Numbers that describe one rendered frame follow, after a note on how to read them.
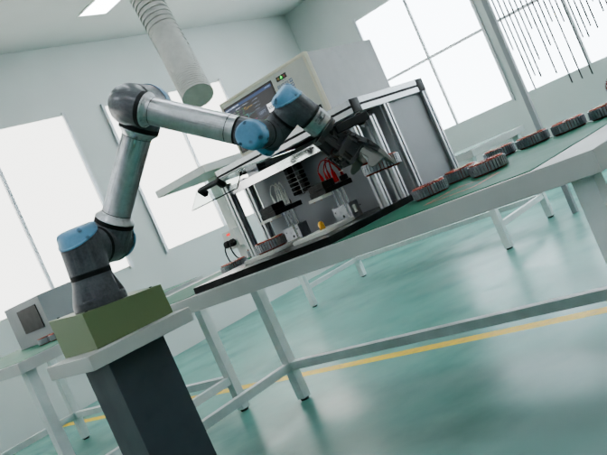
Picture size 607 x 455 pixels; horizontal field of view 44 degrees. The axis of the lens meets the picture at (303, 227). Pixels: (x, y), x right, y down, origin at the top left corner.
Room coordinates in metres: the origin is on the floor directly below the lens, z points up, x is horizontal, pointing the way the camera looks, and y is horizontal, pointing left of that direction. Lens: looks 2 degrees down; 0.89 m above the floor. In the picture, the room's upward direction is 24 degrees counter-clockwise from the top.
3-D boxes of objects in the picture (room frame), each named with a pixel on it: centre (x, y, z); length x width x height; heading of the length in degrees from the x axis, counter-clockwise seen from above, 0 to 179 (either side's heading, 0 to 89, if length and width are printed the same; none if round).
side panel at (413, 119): (2.53, -0.48, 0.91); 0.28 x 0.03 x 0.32; 137
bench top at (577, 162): (2.63, -0.13, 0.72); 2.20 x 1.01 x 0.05; 47
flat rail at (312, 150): (2.53, -0.03, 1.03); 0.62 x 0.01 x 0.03; 47
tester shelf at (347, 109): (2.69, -0.18, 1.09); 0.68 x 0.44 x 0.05; 47
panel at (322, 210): (2.64, -0.14, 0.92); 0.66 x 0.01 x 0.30; 47
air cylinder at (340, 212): (2.48, -0.15, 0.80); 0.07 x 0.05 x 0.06; 47
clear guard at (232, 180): (2.54, 0.12, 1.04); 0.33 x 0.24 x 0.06; 137
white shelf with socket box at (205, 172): (3.49, 0.31, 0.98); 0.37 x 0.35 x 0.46; 47
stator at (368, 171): (2.10, -0.27, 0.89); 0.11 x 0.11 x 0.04
